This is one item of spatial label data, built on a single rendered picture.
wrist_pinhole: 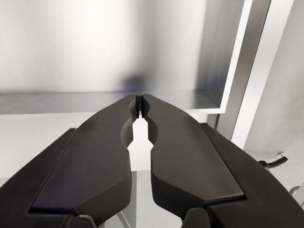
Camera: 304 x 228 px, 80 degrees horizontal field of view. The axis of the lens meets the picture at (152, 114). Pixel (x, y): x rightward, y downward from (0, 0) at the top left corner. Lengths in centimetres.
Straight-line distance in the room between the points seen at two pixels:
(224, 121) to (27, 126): 18
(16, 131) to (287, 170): 199
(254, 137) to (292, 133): 29
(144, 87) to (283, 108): 142
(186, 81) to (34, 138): 15
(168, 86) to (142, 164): 10
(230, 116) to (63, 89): 14
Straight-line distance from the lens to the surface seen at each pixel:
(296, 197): 139
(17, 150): 23
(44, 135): 20
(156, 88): 16
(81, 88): 16
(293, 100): 155
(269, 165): 166
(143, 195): 181
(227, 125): 17
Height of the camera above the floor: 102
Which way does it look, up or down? 58 degrees down
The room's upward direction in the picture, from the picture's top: 173 degrees clockwise
